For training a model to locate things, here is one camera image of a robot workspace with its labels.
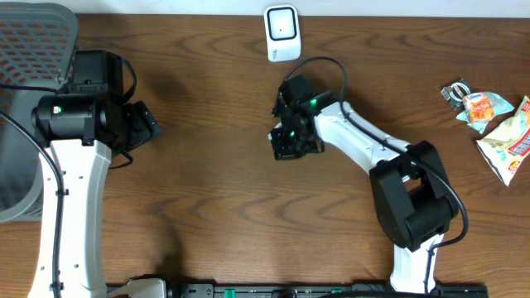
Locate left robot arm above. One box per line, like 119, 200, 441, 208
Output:
29, 50, 168, 297

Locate cream snack bag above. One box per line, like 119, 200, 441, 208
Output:
475, 96, 529, 186

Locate white barcode scanner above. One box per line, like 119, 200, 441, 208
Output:
263, 4, 301, 62

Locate dark grey plastic basket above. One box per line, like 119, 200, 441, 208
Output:
1, 2, 79, 222

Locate orange small packet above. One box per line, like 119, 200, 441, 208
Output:
462, 92, 495, 123

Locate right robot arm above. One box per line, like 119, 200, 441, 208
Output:
269, 74, 459, 294

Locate mint green wipes pack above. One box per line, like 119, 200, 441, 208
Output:
456, 92, 514, 133

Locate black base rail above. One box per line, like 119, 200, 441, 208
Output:
105, 272, 489, 298

